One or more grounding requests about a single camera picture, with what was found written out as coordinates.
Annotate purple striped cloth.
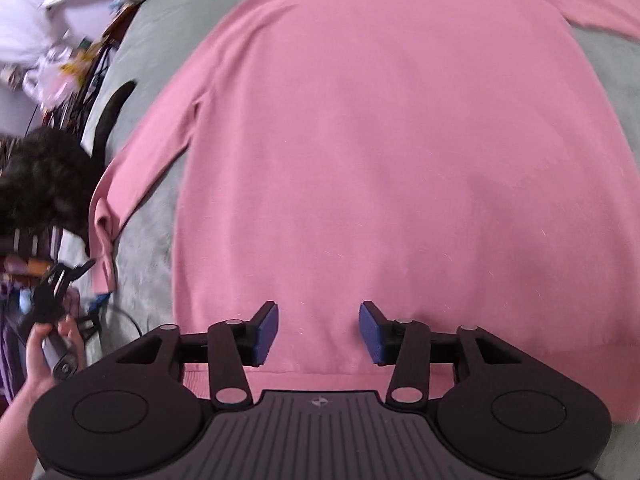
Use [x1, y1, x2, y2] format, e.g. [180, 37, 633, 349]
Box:
[0, 225, 83, 406]

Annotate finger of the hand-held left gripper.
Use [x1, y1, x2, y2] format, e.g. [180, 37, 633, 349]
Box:
[31, 258, 98, 326]

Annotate white plastic bag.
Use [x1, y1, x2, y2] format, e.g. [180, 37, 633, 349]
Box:
[22, 42, 88, 108]

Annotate person's left hand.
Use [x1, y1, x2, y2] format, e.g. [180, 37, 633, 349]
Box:
[24, 317, 87, 402]

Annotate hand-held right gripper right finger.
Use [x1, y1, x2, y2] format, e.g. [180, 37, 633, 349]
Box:
[359, 300, 526, 407]

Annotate black cat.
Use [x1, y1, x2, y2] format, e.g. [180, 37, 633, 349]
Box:
[0, 79, 138, 256]

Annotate person's left forearm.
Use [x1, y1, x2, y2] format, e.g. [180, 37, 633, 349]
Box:
[0, 380, 58, 480]

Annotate pink sweater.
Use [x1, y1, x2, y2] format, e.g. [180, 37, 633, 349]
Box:
[89, 0, 640, 423]

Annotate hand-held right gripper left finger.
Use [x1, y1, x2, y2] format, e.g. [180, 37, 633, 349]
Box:
[115, 301, 279, 411]

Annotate white sheer curtain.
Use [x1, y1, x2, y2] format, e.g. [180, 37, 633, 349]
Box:
[0, 0, 131, 66]

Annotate green bed blanket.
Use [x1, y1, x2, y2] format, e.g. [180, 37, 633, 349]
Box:
[50, 0, 640, 480]

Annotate black cable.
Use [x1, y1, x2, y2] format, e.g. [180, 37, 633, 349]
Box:
[87, 305, 148, 338]

